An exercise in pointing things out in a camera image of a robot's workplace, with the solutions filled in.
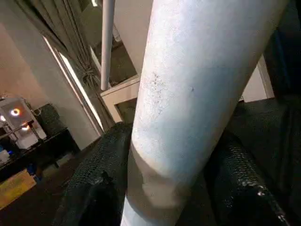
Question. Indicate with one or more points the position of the white plastic table leg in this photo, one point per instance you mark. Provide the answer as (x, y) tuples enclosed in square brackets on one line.
[(108, 42), (188, 103)]

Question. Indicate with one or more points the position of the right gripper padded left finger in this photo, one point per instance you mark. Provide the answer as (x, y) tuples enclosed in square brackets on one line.
[(99, 183)]

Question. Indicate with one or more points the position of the white box with orange lights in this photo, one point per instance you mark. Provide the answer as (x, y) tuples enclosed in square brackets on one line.
[(19, 120)]

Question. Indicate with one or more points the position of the yellow flat board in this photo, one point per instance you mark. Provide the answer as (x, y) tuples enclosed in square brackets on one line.
[(16, 188)]

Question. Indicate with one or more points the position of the black desk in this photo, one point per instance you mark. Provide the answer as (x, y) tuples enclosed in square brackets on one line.
[(42, 150)]

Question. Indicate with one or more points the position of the grey curtain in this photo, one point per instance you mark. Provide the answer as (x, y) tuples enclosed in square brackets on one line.
[(66, 42)]

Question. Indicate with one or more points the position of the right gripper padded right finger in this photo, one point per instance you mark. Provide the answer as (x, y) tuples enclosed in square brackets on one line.
[(240, 188)]

